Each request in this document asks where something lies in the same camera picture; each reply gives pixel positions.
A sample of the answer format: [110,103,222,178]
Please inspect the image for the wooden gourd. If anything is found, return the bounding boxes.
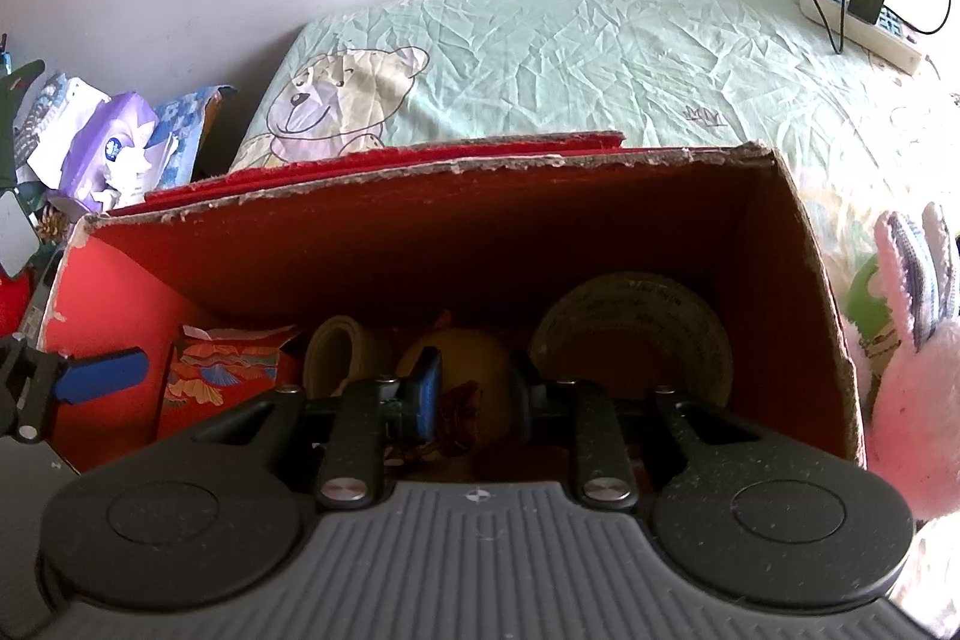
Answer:
[397,326,512,456]

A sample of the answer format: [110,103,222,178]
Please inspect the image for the red decorated gift box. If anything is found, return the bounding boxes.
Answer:
[156,326,304,440]

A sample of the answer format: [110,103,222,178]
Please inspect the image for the red plush toy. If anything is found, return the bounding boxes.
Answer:
[0,269,34,338]

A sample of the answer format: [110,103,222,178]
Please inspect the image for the white square device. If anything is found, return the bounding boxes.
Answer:
[0,190,39,278]

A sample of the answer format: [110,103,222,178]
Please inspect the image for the large red cardboard box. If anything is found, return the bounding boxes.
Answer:
[41,131,864,471]

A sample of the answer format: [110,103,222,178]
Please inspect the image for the purple tissue pack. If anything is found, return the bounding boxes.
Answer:
[57,92,166,216]

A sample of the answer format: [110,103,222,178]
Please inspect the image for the green cloth item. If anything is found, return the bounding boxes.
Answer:
[0,60,46,191]

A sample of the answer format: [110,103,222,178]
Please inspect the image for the pink plush rabbit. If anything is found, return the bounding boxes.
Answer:
[841,203,958,521]

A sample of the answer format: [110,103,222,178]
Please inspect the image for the green bear pillow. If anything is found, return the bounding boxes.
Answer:
[227,0,960,281]

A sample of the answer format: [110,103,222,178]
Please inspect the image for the white power strip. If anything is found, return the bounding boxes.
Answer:
[796,0,925,78]

